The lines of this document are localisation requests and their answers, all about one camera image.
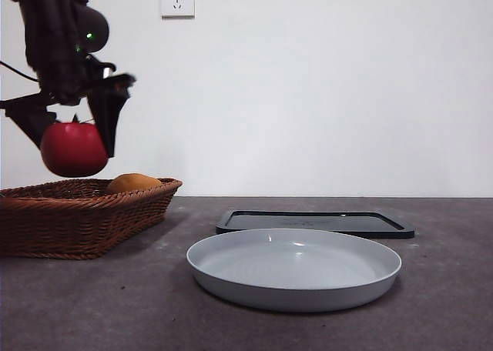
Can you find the red tomato with green stem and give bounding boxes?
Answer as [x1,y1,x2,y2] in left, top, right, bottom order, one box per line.
[40,114,110,178]

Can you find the brown wicker basket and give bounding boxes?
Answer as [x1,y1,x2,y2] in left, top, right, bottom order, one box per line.
[0,178,183,260]

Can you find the orange-yellow round fruit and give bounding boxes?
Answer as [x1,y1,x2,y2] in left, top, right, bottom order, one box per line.
[106,172,163,194]

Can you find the white wall socket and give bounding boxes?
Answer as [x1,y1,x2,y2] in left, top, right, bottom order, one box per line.
[160,0,196,20]

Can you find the black cable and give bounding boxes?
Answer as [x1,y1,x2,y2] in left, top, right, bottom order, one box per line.
[0,60,40,84]

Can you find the pale grey round plate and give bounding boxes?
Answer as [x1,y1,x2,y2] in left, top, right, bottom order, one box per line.
[186,228,403,313]

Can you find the dark rectangular tray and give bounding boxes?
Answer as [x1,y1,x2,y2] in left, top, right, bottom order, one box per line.
[215,209,416,240]

